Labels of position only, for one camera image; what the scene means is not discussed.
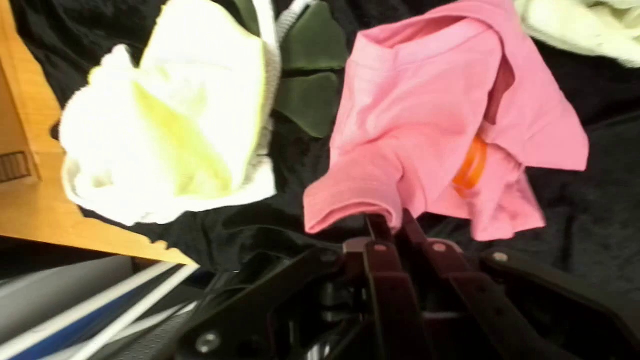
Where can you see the red plush toy green leaves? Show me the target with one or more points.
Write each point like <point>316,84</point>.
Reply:
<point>310,72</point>

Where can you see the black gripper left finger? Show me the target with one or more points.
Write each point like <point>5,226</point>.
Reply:
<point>393,300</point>

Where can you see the pink cloth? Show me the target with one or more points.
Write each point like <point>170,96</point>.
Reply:
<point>427,100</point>

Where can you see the yellow cloth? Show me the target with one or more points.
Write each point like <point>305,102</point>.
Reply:
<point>173,120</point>

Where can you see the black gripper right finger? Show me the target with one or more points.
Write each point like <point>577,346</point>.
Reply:
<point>467,300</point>

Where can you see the black table cloth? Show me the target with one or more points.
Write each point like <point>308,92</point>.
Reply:
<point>601,200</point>

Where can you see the large carton white labels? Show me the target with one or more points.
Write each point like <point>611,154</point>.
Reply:
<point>13,133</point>

